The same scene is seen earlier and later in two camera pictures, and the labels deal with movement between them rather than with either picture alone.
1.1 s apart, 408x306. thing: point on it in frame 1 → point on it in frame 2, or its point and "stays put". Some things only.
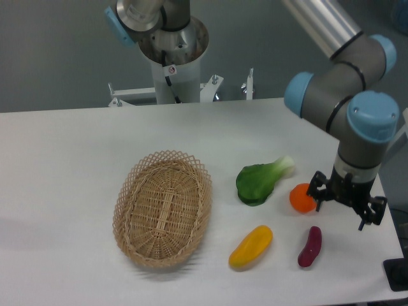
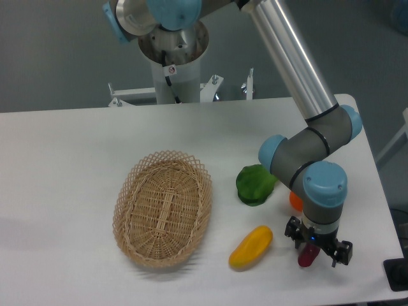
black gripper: (347, 192) → (298, 231)
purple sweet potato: (312, 247) stays put
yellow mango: (251, 248) stays put
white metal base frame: (123, 97) stays put
